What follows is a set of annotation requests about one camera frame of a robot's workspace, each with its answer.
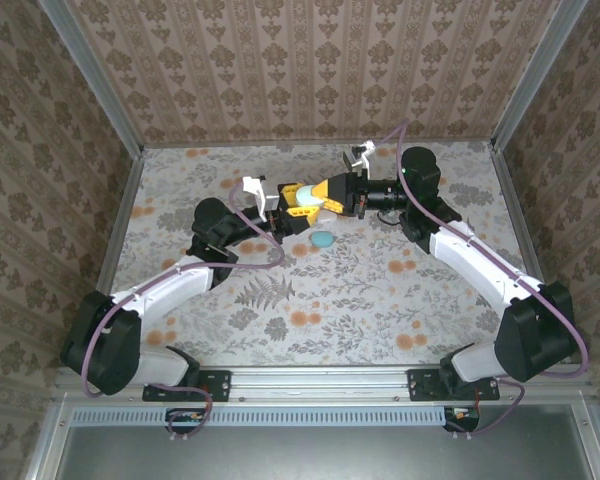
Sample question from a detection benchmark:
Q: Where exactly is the mint green earbud case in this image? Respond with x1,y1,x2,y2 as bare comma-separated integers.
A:
293,183,327,209

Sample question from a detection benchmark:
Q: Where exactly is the floral patterned table cloth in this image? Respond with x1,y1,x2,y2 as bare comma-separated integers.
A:
99,142,564,366

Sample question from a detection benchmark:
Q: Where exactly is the grey metal panel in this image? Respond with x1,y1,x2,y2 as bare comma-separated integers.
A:
27,402,600,480

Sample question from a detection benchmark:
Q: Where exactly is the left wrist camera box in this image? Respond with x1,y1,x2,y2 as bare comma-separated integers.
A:
241,174,281,217

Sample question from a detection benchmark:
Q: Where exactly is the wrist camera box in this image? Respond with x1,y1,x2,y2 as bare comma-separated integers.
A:
241,174,281,217
341,140,378,172

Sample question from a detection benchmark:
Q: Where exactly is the thin aluminium wall rail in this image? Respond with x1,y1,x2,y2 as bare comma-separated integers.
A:
142,139,496,150

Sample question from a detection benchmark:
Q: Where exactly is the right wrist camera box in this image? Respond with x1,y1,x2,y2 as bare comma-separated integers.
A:
341,140,378,172

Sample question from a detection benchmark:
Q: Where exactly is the purple cable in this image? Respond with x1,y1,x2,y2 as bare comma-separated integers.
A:
79,179,287,441
374,119,591,441

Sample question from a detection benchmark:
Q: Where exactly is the aluminium side rail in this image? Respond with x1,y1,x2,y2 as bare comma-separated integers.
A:
489,142,546,289
95,147,146,301

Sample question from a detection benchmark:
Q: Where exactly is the aluminium frame post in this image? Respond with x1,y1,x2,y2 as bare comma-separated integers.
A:
37,0,146,157
489,0,590,152

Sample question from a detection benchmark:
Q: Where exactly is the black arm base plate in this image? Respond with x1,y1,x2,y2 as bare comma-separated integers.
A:
407,368,500,403
142,368,231,403

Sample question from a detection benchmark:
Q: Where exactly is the wide aluminium mounting rail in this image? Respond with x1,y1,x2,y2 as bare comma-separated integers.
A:
54,364,594,401

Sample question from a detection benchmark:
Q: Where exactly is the wire connector in duct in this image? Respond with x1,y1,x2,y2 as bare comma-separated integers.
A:
165,407,210,436
443,405,481,434

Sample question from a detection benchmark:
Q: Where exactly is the grey slotted cable duct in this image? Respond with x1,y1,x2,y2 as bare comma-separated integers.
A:
72,405,449,427

